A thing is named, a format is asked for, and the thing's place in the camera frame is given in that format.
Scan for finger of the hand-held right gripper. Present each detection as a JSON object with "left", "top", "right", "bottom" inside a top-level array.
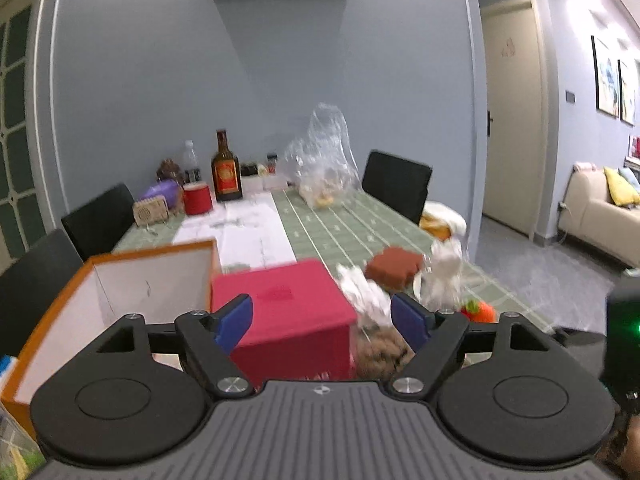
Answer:
[{"left": 550, "top": 326, "right": 608, "bottom": 348}]

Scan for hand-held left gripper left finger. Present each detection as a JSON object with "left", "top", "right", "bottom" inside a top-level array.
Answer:
[{"left": 90, "top": 294, "right": 253, "bottom": 401}]

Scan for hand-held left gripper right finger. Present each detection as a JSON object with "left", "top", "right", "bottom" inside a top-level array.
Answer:
[{"left": 387, "top": 292, "right": 553, "bottom": 401}]

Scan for brown bear-shaped sponge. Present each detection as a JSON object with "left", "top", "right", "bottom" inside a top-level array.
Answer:
[{"left": 364, "top": 246, "right": 425, "bottom": 291}]

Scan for white fluffy item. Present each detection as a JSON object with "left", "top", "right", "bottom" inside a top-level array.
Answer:
[{"left": 420, "top": 237, "right": 466, "bottom": 311}]

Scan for orange cardboard box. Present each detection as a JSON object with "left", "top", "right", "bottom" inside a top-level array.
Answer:
[{"left": 0, "top": 240, "right": 223, "bottom": 441}]

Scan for red cube box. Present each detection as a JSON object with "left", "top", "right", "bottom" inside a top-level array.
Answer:
[{"left": 211, "top": 259, "right": 358, "bottom": 386}]

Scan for orange plush toy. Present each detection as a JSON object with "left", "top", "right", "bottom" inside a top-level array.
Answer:
[{"left": 460, "top": 299, "right": 498, "bottom": 325}]

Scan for white paper sheets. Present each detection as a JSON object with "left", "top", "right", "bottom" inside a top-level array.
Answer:
[{"left": 170, "top": 191, "right": 298, "bottom": 276}]

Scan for white plastic bag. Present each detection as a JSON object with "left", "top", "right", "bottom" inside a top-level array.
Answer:
[{"left": 419, "top": 201, "right": 468, "bottom": 241}]

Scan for green checked tablecloth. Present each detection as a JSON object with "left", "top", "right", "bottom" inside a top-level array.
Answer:
[{"left": 112, "top": 187, "right": 556, "bottom": 341}]

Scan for cream sofa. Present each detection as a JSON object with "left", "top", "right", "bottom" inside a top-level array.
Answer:
[{"left": 557, "top": 162, "right": 640, "bottom": 268}]

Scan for red mug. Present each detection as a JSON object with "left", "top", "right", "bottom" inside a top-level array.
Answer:
[{"left": 182, "top": 182, "right": 215, "bottom": 217}]

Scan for black chair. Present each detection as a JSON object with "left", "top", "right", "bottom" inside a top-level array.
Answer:
[
  {"left": 61, "top": 182, "right": 136, "bottom": 261},
  {"left": 361, "top": 150, "right": 433, "bottom": 226},
  {"left": 0, "top": 229, "right": 85, "bottom": 361}
]

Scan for wooden speaker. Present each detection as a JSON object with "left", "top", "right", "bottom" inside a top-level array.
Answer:
[{"left": 132, "top": 196, "right": 169, "bottom": 227}]

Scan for brown liquor bottle red label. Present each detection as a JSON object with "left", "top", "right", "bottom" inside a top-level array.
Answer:
[{"left": 211, "top": 129, "right": 244, "bottom": 202}]

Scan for purple pouch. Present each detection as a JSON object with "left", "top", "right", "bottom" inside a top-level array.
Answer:
[{"left": 139, "top": 180, "right": 183, "bottom": 208}]

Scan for yellow cushion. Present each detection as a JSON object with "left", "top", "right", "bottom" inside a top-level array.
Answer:
[{"left": 603, "top": 166, "right": 640, "bottom": 207}]

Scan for brown teddy bear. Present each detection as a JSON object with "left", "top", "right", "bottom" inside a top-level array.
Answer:
[{"left": 156, "top": 158, "right": 187, "bottom": 183}]

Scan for clear plastic water bottle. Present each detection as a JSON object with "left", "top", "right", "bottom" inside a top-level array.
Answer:
[{"left": 182, "top": 140, "right": 202, "bottom": 183}]

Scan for clear plastic bag of food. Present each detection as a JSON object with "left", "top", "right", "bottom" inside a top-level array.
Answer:
[{"left": 284, "top": 102, "right": 361, "bottom": 210}]

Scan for cream door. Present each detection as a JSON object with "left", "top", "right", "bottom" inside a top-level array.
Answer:
[{"left": 481, "top": 0, "right": 548, "bottom": 241}]

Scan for blue white milk carton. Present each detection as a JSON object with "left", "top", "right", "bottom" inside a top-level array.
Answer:
[{"left": 0, "top": 355, "right": 21, "bottom": 386}]

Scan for clear bag of green snacks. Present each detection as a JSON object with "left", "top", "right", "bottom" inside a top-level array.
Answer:
[{"left": 0, "top": 400, "right": 46, "bottom": 480}]

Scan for glass pane door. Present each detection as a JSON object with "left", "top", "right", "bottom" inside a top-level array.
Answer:
[{"left": 0, "top": 0, "right": 46, "bottom": 261}]

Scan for small framed wall picture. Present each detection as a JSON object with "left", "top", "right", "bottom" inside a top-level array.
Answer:
[{"left": 618, "top": 59, "right": 640, "bottom": 127}]

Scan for large framed wall picture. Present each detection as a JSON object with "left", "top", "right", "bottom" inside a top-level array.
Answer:
[{"left": 591, "top": 35, "right": 621, "bottom": 118}]

